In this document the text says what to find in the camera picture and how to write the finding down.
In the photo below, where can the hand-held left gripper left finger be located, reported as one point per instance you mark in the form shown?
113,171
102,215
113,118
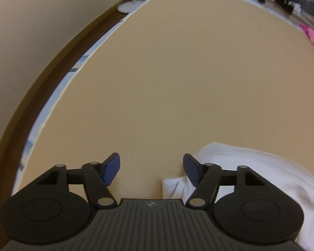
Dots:
111,168

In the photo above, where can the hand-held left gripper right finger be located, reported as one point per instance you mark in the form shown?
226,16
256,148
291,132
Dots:
192,170

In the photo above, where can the white long-sleeve shirt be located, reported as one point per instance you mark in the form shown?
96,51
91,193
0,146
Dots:
264,162

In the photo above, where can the blue plaid bed sheet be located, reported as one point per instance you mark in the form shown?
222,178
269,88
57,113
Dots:
32,141

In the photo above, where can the beige quilted mattress pad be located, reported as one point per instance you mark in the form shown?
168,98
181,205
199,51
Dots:
185,70

